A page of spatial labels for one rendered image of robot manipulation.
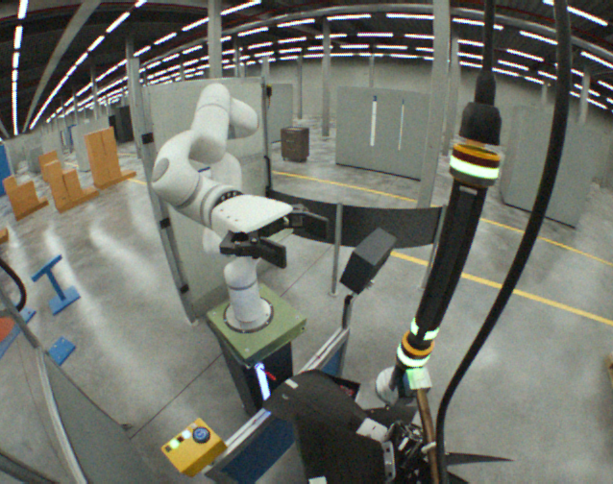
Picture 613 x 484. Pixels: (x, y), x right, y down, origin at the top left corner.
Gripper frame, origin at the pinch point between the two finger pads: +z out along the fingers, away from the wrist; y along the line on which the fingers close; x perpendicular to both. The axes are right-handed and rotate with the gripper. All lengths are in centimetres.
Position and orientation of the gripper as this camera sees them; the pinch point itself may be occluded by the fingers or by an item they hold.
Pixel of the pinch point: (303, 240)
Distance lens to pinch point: 36.4
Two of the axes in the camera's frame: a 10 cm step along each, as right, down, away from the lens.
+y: -6.1, 4.1, -6.8
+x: 0.0, -8.6, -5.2
